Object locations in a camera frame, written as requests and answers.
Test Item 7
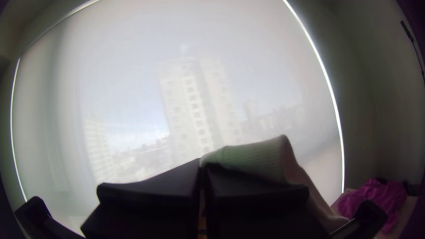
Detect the dark red garment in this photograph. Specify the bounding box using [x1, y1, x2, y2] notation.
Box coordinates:
[336, 177, 410, 234]

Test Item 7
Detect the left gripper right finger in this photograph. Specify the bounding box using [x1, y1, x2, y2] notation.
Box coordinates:
[202, 163, 330, 239]

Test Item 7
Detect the white t-shirt with orange print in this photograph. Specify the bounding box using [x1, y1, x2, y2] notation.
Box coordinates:
[200, 134, 350, 234]

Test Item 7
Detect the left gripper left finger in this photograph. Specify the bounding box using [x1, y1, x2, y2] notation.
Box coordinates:
[81, 158, 202, 239]

